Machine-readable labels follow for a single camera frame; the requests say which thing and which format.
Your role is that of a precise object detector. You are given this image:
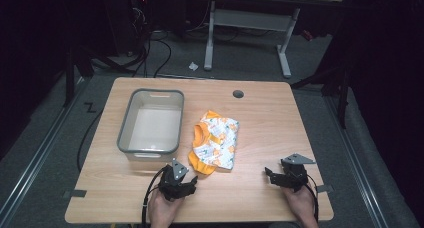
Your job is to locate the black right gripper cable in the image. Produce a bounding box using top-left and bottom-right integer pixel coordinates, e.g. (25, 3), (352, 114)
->
(303, 174), (320, 222)

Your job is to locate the grey desk with white legs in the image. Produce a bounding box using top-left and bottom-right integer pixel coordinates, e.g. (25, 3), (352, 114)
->
(203, 0), (344, 79)

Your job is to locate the black metal stand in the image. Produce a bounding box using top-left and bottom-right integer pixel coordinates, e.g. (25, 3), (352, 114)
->
(63, 44), (134, 108)
(289, 54), (351, 129)

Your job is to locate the orange and white printed garment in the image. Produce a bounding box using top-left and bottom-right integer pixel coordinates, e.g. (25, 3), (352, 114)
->
(187, 110), (240, 176)

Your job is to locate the metal floor rail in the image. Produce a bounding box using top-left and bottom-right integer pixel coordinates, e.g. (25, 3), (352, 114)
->
(324, 94), (390, 228)
(0, 77), (88, 228)

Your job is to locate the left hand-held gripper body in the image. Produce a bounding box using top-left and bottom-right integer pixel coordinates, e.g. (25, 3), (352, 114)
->
(158, 158), (190, 202)

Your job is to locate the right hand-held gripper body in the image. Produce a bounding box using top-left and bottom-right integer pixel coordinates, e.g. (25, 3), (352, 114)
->
(280, 153), (317, 193)

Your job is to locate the grey tape piece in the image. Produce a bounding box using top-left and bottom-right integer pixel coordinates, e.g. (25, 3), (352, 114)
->
(315, 184), (335, 194)
(63, 189), (88, 199)

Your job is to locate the thin black floor cable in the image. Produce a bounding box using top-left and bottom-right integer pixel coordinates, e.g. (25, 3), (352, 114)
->
(77, 110), (103, 172)

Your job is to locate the dark computer tower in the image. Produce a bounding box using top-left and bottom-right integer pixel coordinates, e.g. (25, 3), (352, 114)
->
(109, 0), (152, 56)

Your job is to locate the person's left hand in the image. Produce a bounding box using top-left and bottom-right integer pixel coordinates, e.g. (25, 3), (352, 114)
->
(148, 189), (184, 228)

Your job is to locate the person's right hand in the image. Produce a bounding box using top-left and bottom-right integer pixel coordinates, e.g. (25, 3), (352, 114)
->
(283, 185), (319, 228)

